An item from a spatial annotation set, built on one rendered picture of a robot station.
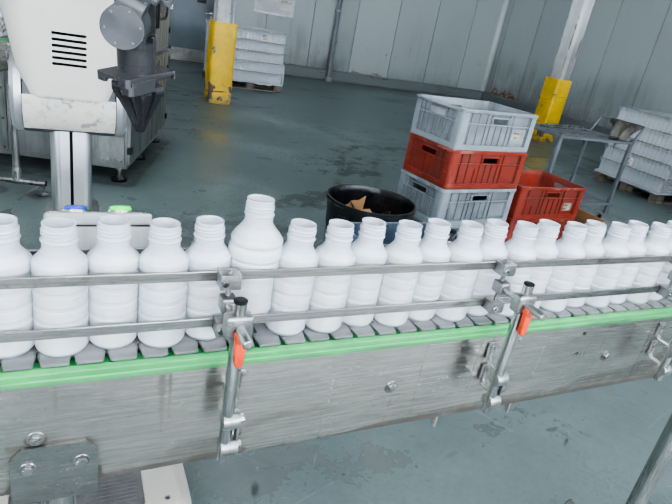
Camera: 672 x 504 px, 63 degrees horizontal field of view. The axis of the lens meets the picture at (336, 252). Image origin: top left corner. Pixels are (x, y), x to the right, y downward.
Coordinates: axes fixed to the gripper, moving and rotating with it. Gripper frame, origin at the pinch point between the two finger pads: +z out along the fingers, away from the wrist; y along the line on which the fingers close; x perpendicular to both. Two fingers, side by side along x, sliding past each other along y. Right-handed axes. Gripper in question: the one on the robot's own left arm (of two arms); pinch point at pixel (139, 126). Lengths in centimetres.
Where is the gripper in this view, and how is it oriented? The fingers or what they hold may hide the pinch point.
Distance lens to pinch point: 97.3
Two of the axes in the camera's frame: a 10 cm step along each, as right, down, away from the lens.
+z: -1.5, 8.4, 5.2
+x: -8.7, -3.6, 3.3
